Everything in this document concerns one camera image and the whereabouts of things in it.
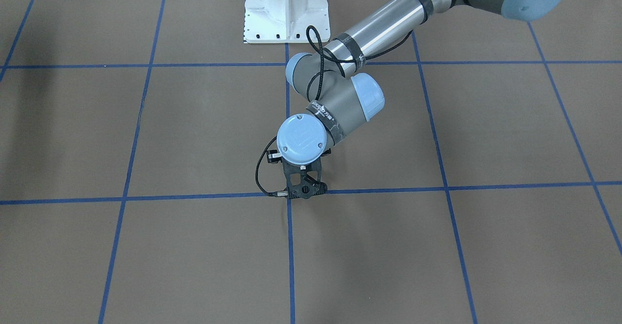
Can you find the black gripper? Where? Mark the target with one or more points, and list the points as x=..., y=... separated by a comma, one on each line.
x=322, y=186

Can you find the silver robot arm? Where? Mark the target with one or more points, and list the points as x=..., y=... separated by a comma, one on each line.
x=342, y=97

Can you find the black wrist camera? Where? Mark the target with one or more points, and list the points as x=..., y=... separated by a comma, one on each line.
x=303, y=181

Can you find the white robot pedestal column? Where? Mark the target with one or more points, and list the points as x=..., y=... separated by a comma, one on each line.
x=284, y=21

